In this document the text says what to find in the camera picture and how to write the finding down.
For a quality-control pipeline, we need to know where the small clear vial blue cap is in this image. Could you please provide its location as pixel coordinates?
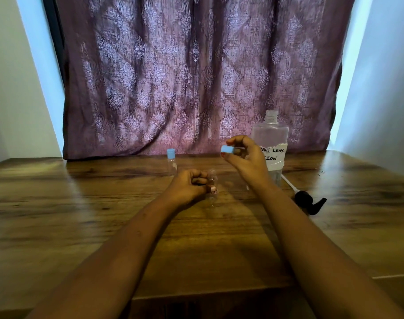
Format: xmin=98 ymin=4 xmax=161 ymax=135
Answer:
xmin=167 ymin=148 xmax=178 ymax=176

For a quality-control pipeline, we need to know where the purple patterned curtain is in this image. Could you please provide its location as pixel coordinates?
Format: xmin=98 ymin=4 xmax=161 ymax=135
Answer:
xmin=54 ymin=0 xmax=356 ymax=160

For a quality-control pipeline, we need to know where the large clear labelled bottle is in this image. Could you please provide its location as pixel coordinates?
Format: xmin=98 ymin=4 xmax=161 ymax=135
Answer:
xmin=247 ymin=110 xmax=290 ymax=190

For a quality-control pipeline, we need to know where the person's left hand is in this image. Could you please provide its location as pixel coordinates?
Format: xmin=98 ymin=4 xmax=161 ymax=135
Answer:
xmin=167 ymin=169 xmax=209 ymax=207

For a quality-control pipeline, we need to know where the dark window frame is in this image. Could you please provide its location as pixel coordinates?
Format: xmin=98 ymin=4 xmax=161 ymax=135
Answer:
xmin=42 ymin=0 xmax=65 ymax=83

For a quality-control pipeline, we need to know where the person's right hand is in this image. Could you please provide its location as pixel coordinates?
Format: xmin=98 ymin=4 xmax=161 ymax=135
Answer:
xmin=220 ymin=135 xmax=273 ymax=190

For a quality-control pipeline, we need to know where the black pump dispenser head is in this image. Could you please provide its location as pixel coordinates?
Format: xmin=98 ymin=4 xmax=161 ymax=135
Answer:
xmin=281 ymin=174 xmax=328 ymax=216

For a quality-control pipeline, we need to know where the person's left forearm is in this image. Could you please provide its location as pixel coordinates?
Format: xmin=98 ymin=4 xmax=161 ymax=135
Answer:
xmin=24 ymin=193 xmax=182 ymax=319

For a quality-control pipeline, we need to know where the person's right forearm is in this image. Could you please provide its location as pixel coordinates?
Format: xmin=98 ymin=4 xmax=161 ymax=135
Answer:
xmin=252 ymin=181 xmax=404 ymax=319

